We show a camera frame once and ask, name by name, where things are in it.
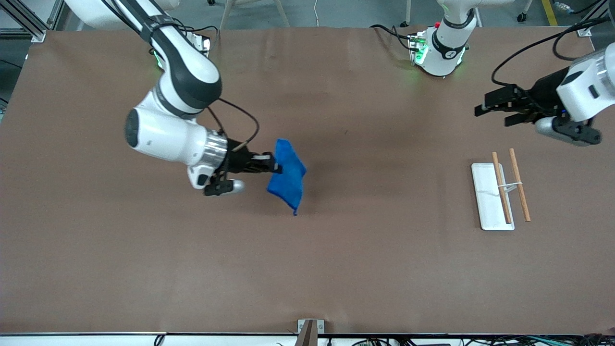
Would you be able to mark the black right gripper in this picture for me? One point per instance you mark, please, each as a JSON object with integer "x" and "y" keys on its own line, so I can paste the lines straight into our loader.
{"x": 239, "y": 160}

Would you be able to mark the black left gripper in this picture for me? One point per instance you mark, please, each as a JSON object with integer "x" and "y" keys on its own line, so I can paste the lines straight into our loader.
{"x": 544, "y": 96}

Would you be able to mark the blue microfibre towel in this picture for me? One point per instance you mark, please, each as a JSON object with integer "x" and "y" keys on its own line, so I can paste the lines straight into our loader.
{"x": 288, "y": 178}

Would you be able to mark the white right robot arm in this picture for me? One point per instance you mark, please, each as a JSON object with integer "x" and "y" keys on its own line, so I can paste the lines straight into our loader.
{"x": 192, "y": 72}

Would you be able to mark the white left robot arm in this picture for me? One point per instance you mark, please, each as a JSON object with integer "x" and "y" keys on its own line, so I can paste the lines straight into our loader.
{"x": 447, "y": 48}

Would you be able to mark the white towel rack wooden bars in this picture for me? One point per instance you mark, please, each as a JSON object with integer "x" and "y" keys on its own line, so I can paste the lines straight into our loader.
{"x": 490, "y": 202}

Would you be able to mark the brown paper table cover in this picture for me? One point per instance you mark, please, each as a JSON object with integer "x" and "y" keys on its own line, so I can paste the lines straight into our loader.
{"x": 307, "y": 264}

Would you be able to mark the wooden stool legs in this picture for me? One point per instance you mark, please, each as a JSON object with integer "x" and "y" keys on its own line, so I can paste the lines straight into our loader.
{"x": 228, "y": 14}

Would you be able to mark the aluminium frame post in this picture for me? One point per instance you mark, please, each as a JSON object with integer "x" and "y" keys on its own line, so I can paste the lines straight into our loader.
{"x": 29, "y": 24}
{"x": 591, "y": 24}

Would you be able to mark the camera mount post with bracket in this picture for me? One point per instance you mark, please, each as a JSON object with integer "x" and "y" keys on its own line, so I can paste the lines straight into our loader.
{"x": 310, "y": 331}

